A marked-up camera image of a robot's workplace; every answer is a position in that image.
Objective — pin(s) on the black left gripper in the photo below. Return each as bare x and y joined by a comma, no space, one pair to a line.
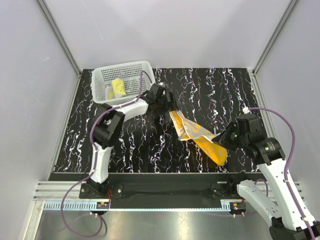
169,107

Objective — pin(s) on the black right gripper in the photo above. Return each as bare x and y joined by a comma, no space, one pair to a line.
222,138

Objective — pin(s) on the orange and grey towel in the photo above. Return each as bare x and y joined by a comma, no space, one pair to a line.
189,130

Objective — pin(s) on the yellow-green and grey towel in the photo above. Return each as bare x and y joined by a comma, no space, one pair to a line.
116,90

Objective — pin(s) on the white plastic mesh basket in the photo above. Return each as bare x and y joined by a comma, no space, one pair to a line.
137,78

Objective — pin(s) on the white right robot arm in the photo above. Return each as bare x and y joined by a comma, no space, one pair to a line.
287,216

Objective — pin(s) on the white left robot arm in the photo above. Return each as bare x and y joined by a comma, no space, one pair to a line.
108,124

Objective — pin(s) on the right orange connector box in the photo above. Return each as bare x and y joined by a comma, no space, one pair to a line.
239,206

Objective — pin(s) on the orange connector box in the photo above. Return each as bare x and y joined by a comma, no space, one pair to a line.
103,205
239,206

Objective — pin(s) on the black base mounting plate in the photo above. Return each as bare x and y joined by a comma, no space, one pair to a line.
182,189

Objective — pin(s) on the left orange connector box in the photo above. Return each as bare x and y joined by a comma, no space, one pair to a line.
103,205

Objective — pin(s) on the right aluminium frame post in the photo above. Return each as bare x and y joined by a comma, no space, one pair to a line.
275,34

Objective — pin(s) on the aluminium frame post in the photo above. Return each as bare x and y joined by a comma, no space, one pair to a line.
275,34
58,35

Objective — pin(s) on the left aluminium frame post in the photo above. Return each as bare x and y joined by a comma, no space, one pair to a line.
58,35

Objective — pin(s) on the slotted cable duct rail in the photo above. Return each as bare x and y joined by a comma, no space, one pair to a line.
216,206

